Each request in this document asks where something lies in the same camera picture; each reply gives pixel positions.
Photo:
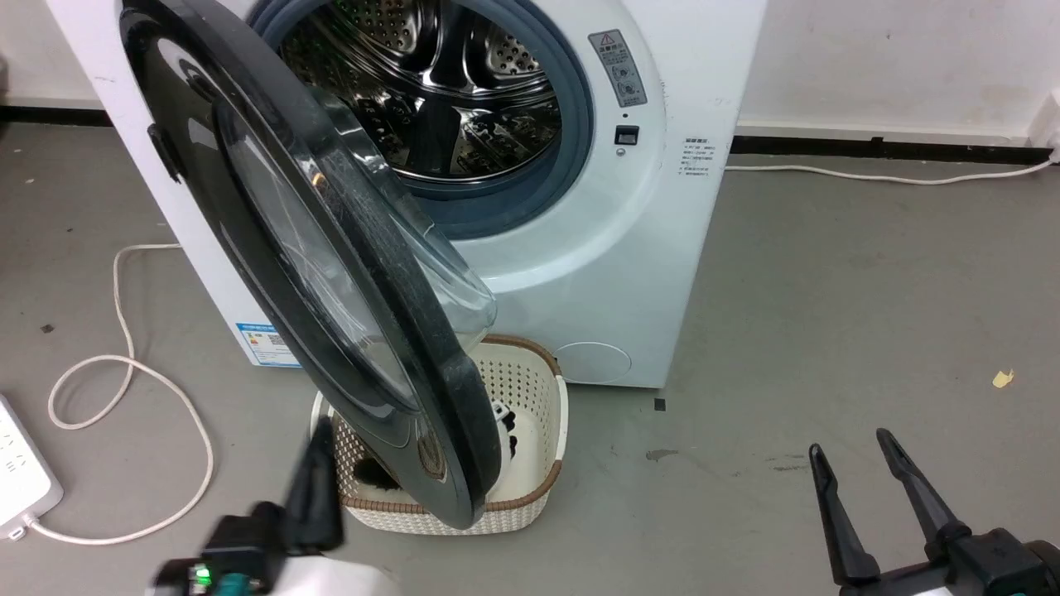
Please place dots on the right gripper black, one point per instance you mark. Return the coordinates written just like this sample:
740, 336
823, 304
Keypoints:
1002, 571

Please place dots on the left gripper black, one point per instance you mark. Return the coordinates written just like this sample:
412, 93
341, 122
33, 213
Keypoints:
240, 546

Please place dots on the black round washing machine door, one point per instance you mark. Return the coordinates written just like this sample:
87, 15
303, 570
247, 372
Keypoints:
273, 273

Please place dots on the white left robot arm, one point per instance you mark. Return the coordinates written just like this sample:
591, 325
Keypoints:
339, 579

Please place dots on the white front-load washing machine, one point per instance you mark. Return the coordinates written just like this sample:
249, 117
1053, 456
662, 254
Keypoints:
613, 265

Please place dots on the stainless steel washing drum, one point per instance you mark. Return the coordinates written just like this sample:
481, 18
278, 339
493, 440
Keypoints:
447, 91

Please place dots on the grey rubber door gasket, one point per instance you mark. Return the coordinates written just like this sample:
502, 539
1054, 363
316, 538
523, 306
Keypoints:
571, 124

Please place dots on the black door latch socket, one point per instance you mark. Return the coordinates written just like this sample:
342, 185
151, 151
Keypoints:
627, 135

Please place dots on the blue white energy label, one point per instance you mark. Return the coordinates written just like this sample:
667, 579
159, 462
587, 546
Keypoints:
265, 343

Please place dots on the yellow paper scrap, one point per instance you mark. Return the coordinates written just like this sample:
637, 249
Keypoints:
1003, 379

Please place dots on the black and white plush toy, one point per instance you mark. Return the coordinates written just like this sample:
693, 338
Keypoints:
503, 426

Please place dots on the white woven laundry basket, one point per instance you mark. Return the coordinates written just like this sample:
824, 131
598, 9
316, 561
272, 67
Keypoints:
534, 430

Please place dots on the white power strip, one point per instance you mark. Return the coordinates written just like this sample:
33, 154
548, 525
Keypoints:
21, 476

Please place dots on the small printed text label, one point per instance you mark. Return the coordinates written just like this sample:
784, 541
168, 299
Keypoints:
698, 157

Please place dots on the grey warning sticker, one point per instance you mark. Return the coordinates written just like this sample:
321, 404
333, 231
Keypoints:
618, 68

